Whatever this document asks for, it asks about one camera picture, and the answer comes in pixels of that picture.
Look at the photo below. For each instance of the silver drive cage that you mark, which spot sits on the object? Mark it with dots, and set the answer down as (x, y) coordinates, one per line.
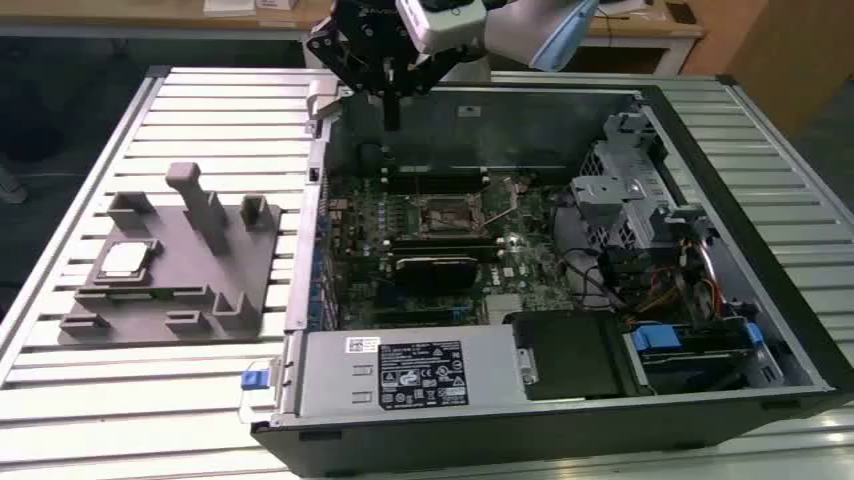
(603, 192)

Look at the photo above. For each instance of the blue case latch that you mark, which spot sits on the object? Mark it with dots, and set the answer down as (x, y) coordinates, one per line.
(254, 380)

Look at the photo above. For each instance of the blue disk carrier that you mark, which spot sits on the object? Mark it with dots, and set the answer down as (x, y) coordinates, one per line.
(657, 340)

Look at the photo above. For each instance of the wooden desk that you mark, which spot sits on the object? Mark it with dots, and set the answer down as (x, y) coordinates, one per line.
(167, 22)

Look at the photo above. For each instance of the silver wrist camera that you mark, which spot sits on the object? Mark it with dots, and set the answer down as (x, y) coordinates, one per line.
(447, 25)

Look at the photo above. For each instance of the wooden cabinet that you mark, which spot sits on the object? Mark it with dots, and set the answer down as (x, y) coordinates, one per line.
(787, 60)

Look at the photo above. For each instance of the silver chipset heat sink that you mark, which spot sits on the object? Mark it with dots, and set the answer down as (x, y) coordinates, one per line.
(503, 307)

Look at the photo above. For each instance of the CPU socket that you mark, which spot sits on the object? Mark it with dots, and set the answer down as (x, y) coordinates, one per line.
(422, 220)

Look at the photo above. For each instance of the black graphics card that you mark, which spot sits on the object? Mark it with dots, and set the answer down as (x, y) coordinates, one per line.
(434, 274)

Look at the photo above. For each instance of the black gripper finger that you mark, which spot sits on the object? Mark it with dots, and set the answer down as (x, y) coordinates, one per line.
(430, 70)
(327, 50)

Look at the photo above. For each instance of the black PC case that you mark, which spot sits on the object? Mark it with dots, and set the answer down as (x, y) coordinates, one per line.
(467, 445)

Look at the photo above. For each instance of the silver CPU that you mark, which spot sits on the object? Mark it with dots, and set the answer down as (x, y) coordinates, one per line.
(127, 257)

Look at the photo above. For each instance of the black expansion slot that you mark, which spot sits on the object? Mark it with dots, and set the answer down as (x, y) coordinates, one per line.
(407, 316)

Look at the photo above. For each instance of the locking lever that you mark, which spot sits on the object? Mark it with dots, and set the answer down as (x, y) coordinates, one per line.
(502, 214)

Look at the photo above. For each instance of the grey parts rack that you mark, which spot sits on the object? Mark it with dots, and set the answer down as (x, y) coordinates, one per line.
(173, 260)

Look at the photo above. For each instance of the blue bay tab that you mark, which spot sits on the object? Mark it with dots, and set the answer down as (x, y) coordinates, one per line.
(755, 336)

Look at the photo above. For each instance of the silver disk bay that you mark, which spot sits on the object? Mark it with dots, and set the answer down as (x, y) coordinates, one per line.
(767, 370)

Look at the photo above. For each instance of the white box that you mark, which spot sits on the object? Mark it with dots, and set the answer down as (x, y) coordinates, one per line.
(276, 4)
(230, 6)

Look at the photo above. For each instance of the green motherboard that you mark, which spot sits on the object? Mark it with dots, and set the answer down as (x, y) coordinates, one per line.
(534, 235)

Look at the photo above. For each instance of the silver power supply unit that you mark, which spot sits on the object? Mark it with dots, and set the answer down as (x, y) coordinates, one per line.
(334, 370)

